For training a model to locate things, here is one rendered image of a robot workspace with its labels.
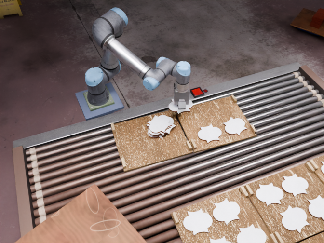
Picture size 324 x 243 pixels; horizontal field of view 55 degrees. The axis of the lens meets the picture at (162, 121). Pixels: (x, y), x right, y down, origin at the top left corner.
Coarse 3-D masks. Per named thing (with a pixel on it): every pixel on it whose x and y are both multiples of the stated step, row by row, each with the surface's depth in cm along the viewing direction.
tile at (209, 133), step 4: (200, 128) 191; (204, 128) 190; (208, 128) 190; (212, 128) 190; (216, 128) 190; (200, 132) 188; (204, 132) 188; (208, 132) 188; (212, 132) 188; (216, 132) 188; (220, 132) 188; (200, 136) 186; (204, 136) 186; (208, 136) 186; (212, 136) 186; (216, 136) 186; (204, 140) 185; (208, 140) 184; (212, 140) 185; (216, 140) 185
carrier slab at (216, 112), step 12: (192, 108) 202; (204, 108) 202; (216, 108) 202; (228, 108) 202; (180, 120) 196; (192, 120) 196; (204, 120) 196; (216, 120) 196; (228, 120) 196; (192, 132) 190; (252, 132) 190; (204, 144) 184; (216, 144) 184
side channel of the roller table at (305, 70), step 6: (306, 66) 228; (300, 72) 229; (306, 72) 224; (312, 72) 224; (306, 78) 225; (312, 78) 220; (318, 78) 220; (312, 84) 221; (318, 84) 216; (318, 90) 217
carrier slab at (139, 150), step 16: (128, 128) 191; (144, 128) 191; (176, 128) 191; (128, 144) 183; (144, 144) 183; (160, 144) 184; (176, 144) 184; (128, 160) 176; (144, 160) 176; (160, 160) 176
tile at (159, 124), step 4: (156, 116) 190; (160, 116) 190; (164, 116) 190; (152, 120) 188; (156, 120) 188; (160, 120) 188; (164, 120) 188; (168, 120) 188; (152, 124) 186; (156, 124) 186; (160, 124) 186; (164, 124) 186; (168, 124) 186; (152, 128) 184; (156, 128) 184; (160, 128) 184; (164, 128) 184; (152, 132) 183; (156, 132) 182
